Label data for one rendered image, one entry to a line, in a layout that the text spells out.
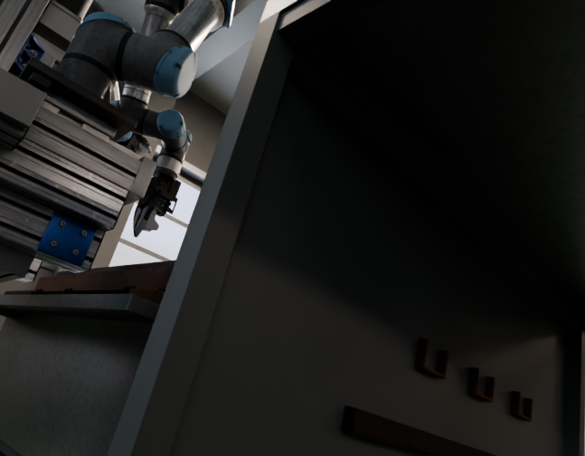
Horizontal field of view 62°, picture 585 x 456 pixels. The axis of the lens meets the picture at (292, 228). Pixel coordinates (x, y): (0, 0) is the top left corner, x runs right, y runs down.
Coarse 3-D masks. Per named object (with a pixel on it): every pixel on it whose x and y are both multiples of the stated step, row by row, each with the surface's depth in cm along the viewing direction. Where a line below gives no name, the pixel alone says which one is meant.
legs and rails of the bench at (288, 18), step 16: (320, 0) 57; (336, 0) 55; (352, 0) 54; (368, 0) 54; (288, 16) 61; (304, 16) 58; (320, 16) 58; (336, 16) 57; (288, 32) 61; (304, 32) 60; (320, 32) 60
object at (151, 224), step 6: (144, 210) 138; (150, 216) 139; (138, 222) 137; (144, 222) 136; (150, 222) 138; (156, 222) 140; (138, 228) 136; (144, 228) 137; (150, 228) 138; (156, 228) 140; (138, 234) 137
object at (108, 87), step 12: (72, 60) 102; (84, 60) 103; (60, 72) 100; (72, 72) 100; (84, 72) 101; (96, 72) 103; (108, 72) 106; (84, 84) 100; (96, 84) 102; (108, 84) 106; (108, 96) 106
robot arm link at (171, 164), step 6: (162, 156) 144; (156, 162) 144; (162, 162) 143; (168, 162) 143; (174, 162) 144; (162, 168) 143; (168, 168) 143; (174, 168) 144; (180, 168) 147; (174, 174) 144
